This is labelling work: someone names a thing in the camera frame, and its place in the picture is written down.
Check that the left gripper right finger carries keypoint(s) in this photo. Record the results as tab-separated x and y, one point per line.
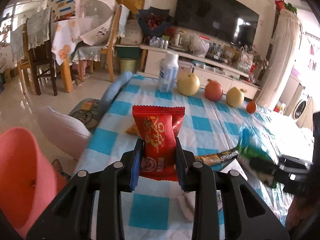
246	215

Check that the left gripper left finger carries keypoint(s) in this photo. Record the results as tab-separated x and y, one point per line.
69	215

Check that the green snack wrapper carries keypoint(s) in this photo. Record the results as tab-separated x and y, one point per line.
258	153

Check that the red snack packet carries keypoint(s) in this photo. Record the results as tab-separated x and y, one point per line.
158	127

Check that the gold black candy bar wrapper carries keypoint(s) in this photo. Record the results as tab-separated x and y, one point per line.
218	158

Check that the washing machine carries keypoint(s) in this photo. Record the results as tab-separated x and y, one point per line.
300	106

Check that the white stool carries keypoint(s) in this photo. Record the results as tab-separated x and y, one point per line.
65	132

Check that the orange tangerine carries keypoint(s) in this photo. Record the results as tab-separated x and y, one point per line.
251	107

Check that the blue checkered tablecloth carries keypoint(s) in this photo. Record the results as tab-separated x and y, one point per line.
152	211

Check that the small yellow pear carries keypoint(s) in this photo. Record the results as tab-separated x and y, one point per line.
235	97

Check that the colorful yellow snack packet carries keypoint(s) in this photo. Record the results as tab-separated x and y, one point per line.
133	130

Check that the red apple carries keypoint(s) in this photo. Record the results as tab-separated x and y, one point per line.
213	91

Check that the blue rolled towel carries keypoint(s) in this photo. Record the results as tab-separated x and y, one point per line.
112	91

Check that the large yellow pear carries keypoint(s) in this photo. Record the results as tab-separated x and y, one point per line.
188	84

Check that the white curtain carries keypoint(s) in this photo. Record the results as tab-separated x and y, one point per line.
285	44

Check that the white tv cabinet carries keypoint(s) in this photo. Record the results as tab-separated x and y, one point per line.
205	69

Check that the white plastic bottle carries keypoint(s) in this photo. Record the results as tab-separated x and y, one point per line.
168	72

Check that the green waste bin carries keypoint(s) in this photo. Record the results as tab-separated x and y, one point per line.
127	65

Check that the light wooden chair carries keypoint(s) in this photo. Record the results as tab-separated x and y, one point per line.
93	53

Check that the wooden dining table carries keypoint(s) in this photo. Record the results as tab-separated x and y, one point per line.
66	35

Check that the dark wooden chair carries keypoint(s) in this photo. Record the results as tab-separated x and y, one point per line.
39	48

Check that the black flat television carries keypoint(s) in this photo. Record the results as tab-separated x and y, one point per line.
228	20

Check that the dark flower bouquet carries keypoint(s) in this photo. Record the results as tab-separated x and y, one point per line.
154	21

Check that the mesh food cover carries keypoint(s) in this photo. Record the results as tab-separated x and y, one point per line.
94	19

